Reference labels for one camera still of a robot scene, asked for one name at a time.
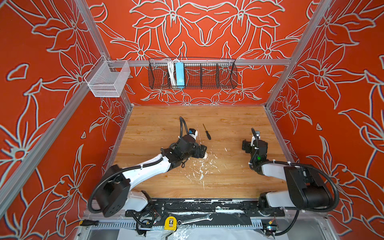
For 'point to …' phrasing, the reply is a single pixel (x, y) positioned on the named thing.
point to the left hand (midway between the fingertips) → (201, 145)
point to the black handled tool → (88, 222)
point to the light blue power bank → (180, 74)
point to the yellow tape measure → (170, 223)
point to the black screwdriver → (208, 134)
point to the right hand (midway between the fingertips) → (251, 139)
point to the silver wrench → (180, 222)
